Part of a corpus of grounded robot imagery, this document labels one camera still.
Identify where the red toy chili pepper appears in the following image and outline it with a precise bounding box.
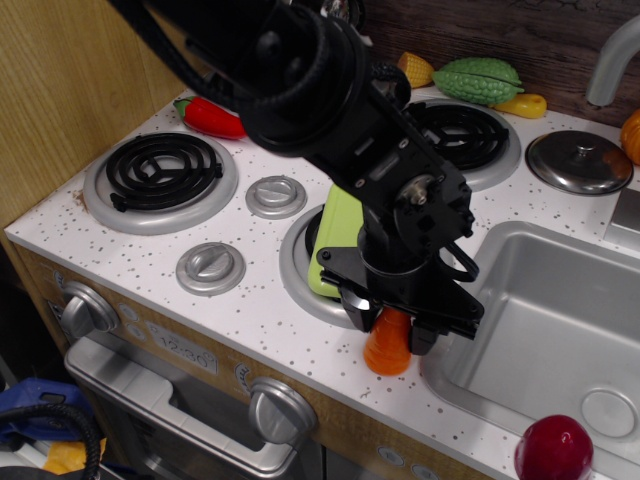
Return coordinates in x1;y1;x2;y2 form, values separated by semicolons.
173;96;247;140

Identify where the silver oven knob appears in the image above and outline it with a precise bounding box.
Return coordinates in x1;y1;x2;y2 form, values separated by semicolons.
60;281;119;338
249;377;317;446

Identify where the blue object with cable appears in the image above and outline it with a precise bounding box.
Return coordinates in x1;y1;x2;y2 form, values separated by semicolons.
1;378;94;444

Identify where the black front right burner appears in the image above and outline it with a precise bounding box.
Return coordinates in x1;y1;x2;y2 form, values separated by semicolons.
304;212;323;260

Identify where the green toy bitter gourd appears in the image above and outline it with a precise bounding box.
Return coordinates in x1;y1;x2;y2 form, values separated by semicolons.
432;57;524;105

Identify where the black back right burner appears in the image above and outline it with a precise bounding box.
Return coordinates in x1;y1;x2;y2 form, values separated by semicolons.
406;102;510;171

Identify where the black front left burner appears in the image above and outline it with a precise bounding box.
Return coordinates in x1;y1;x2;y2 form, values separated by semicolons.
106;133;224;212

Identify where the silver toy faucet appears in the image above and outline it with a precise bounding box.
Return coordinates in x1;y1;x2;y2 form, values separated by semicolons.
585;16;639;107

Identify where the orange toy carrot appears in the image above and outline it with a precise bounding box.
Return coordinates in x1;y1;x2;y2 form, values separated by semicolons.
363;307;412;376

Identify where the orange toy pumpkin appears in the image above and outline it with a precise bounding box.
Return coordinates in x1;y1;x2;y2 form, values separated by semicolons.
620;109;640;165

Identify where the silver stovetop knob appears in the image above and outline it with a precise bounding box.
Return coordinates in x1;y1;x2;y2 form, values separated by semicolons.
245;175;307;219
176;242;246;296

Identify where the silver oven knob right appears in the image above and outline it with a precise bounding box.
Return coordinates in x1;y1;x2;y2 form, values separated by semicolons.
249;377;317;446

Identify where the black cable lower left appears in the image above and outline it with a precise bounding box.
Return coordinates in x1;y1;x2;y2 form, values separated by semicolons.
0;403;104;480

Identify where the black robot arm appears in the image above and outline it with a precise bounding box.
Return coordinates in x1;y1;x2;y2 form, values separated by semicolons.
114;1;484;355

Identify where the yellow toy banana piece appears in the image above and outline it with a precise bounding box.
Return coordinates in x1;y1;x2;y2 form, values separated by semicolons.
492;93;547;119

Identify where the silver pot lid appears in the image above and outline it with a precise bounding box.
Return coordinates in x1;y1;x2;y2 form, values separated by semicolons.
525;130;634;196

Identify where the silver toy sink basin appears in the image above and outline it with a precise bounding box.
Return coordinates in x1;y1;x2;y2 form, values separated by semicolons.
421;222;639;479

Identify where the yellow toy corn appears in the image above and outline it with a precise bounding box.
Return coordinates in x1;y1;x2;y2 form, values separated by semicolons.
397;52;434;88

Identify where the silver oven knob left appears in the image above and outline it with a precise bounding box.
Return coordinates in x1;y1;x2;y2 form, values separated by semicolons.
60;281;119;338

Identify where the silver stovetop knob front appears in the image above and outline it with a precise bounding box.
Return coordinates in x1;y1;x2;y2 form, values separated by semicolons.
176;242;246;296

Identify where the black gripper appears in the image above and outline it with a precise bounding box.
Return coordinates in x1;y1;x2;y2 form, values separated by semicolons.
317;243;484;356

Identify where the silver stovetop knob middle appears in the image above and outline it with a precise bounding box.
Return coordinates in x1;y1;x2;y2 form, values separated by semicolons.
245;175;307;219

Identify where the red toy apple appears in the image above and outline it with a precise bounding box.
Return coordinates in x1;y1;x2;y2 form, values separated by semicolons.
514;415;594;480

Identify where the silver oven door handle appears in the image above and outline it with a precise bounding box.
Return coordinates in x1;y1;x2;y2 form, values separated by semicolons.
65;338;305;479

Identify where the black burner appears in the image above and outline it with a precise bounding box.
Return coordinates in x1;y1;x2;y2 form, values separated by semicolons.
406;102;510;171
304;212;323;260
106;133;224;212

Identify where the green plastic cutting board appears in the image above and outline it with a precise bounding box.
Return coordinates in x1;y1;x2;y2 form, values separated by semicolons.
307;185;363;299

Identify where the yellow cloth lower left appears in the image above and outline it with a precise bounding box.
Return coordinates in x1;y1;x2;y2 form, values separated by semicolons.
43;441;87;475

